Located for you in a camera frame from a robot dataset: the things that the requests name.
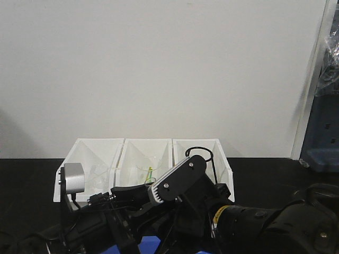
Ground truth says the black gripper body with heatsink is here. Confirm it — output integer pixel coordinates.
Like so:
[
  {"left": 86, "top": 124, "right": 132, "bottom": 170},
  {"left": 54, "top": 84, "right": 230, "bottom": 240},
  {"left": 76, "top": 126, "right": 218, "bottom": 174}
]
[{"left": 110, "top": 155, "right": 231, "bottom": 254}]

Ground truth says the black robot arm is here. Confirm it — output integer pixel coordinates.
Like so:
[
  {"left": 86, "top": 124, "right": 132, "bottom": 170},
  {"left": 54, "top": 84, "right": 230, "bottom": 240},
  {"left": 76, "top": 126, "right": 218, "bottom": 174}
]
[
  {"left": 1, "top": 155, "right": 230, "bottom": 253},
  {"left": 112, "top": 155, "right": 338, "bottom": 253}
]

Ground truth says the grey-blue pegboard drying rack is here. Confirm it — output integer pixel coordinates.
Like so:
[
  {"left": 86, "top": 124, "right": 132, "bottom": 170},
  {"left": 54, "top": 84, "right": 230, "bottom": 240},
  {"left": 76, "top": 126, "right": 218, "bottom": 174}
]
[{"left": 300, "top": 1, "right": 338, "bottom": 173}]

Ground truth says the glass beaker with spatulas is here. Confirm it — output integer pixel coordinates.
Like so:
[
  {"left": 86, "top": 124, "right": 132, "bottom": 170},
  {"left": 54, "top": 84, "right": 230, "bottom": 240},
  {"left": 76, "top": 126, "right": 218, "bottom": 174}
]
[{"left": 136, "top": 156, "right": 160, "bottom": 184}]

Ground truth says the right white storage bin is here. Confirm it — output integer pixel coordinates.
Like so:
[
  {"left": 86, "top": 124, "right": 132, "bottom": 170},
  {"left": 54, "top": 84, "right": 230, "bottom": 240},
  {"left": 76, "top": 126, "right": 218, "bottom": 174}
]
[{"left": 173, "top": 139, "right": 235, "bottom": 202}]

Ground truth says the white storage bin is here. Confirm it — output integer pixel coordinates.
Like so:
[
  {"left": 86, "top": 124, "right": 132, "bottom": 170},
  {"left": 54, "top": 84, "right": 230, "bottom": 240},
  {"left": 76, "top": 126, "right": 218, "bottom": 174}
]
[
  {"left": 173, "top": 139, "right": 235, "bottom": 202},
  {"left": 60, "top": 138, "right": 124, "bottom": 206},
  {"left": 113, "top": 139, "right": 173, "bottom": 187}
]

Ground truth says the blue plastic tray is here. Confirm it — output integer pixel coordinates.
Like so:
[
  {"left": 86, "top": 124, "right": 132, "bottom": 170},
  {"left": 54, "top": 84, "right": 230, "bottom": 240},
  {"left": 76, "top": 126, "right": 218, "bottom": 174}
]
[{"left": 110, "top": 235, "right": 186, "bottom": 254}]

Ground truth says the middle white storage bin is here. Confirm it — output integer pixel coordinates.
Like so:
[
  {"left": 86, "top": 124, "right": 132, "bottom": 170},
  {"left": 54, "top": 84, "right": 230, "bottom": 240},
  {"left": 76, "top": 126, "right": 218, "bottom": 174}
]
[{"left": 113, "top": 139, "right": 173, "bottom": 187}]

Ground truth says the glassware in left bin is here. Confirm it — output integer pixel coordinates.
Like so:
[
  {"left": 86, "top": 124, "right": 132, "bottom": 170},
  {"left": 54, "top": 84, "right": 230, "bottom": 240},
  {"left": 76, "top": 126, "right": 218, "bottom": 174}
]
[{"left": 85, "top": 164, "right": 109, "bottom": 193}]

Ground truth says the left white storage bin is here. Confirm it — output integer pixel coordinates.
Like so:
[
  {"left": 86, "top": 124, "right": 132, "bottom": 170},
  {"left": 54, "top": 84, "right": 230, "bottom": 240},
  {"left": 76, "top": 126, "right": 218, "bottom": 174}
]
[{"left": 60, "top": 138, "right": 124, "bottom": 206}]

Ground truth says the plastic bag of pegs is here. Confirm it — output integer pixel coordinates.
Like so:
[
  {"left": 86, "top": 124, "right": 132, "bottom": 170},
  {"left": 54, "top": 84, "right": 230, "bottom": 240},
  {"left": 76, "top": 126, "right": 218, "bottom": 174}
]
[{"left": 315, "top": 27, "right": 338, "bottom": 97}]

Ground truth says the black wire tripod stand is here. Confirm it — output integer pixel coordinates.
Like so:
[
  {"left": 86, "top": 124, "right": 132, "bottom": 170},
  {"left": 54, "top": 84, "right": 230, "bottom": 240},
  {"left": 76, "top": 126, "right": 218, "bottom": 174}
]
[{"left": 185, "top": 146, "right": 218, "bottom": 184}]

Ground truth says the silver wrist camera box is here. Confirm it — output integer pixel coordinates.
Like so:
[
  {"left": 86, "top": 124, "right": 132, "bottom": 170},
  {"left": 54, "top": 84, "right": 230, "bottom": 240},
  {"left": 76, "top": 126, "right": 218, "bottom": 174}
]
[{"left": 64, "top": 163, "right": 85, "bottom": 194}]

